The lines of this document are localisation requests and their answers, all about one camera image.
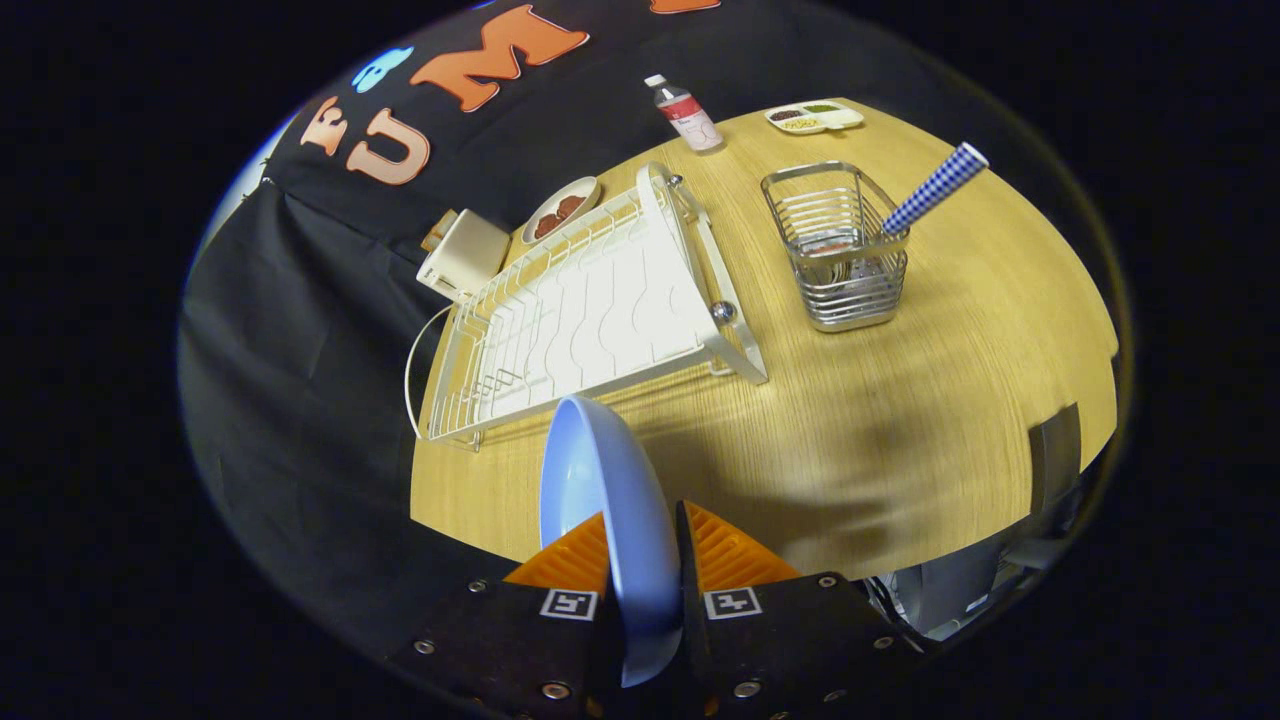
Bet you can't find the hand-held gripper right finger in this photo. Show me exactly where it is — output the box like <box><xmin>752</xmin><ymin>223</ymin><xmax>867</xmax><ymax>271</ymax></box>
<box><xmin>675</xmin><ymin>500</ymin><xmax>926</xmax><ymax>720</ymax></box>

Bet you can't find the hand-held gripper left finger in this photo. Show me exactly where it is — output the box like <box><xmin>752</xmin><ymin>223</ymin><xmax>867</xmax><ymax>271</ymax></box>
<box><xmin>385</xmin><ymin>512</ymin><xmax>626</xmax><ymax>720</ymax></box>

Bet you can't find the light blue plate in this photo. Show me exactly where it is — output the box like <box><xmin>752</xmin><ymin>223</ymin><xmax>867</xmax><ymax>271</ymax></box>
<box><xmin>540</xmin><ymin>395</ymin><xmax>684</xmax><ymax>689</ymax></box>

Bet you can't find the white dish rack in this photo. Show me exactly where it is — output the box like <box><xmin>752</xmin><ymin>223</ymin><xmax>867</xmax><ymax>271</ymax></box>
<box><xmin>404</xmin><ymin>162</ymin><xmax>769</xmax><ymax>453</ymax></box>

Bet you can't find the metal wire basket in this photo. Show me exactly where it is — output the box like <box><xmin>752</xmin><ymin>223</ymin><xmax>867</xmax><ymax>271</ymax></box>
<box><xmin>761</xmin><ymin>162</ymin><xmax>909</xmax><ymax>333</ymax></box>

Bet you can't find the blue checkered handle spoon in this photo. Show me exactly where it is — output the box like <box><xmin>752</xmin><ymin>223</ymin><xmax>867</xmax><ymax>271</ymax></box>
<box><xmin>830</xmin><ymin>142</ymin><xmax>990</xmax><ymax>291</ymax></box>

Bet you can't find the small plate with brown food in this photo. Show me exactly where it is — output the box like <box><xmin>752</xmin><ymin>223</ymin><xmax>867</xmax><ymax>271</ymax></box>
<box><xmin>521</xmin><ymin>176</ymin><xmax>602</xmax><ymax>246</ymax></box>

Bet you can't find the white divided dish with beans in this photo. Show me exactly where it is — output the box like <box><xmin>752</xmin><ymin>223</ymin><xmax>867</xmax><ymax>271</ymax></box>
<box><xmin>765</xmin><ymin>100</ymin><xmax>865</xmax><ymax>136</ymax></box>

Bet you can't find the grey chair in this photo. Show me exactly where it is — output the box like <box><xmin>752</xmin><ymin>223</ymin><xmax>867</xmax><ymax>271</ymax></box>
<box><xmin>870</xmin><ymin>403</ymin><xmax>1101</xmax><ymax>641</ymax></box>

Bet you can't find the black backdrop cloth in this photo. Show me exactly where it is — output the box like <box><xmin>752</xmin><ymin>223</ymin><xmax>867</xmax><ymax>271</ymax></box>
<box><xmin>180</xmin><ymin>0</ymin><xmax>1011</xmax><ymax>651</ymax></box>

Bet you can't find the white toaster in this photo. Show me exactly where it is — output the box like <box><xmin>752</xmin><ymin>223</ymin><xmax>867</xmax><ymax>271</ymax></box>
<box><xmin>417</xmin><ymin>208</ymin><xmax>512</xmax><ymax>303</ymax></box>

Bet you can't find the clear bottle with red label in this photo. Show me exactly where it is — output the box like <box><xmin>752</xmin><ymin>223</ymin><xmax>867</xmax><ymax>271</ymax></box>
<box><xmin>644</xmin><ymin>73</ymin><xmax>725</xmax><ymax>154</ymax></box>

